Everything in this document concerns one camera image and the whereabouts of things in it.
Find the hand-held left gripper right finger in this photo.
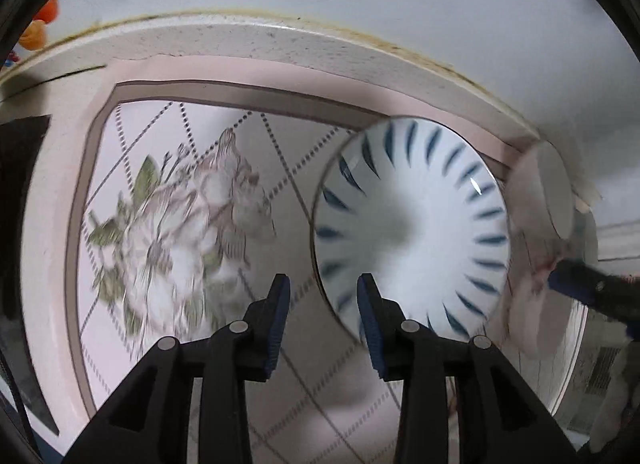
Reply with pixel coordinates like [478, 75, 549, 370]
[356, 273, 581, 464]

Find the blue striped white plate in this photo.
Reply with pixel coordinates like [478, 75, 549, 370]
[310, 116, 512, 345]

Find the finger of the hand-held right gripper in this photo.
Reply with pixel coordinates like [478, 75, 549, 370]
[547, 258, 640, 340]

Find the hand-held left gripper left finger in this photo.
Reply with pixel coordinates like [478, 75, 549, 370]
[62, 273, 292, 464]

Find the white bowl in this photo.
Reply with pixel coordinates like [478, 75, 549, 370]
[504, 141, 577, 360]

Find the large white plate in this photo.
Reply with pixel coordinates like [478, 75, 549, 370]
[545, 211, 599, 417]

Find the orange fruit wall sticker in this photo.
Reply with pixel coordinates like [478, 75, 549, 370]
[19, 0, 61, 51]

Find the floral printed tablecloth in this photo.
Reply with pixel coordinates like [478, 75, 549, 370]
[0, 57, 601, 464]

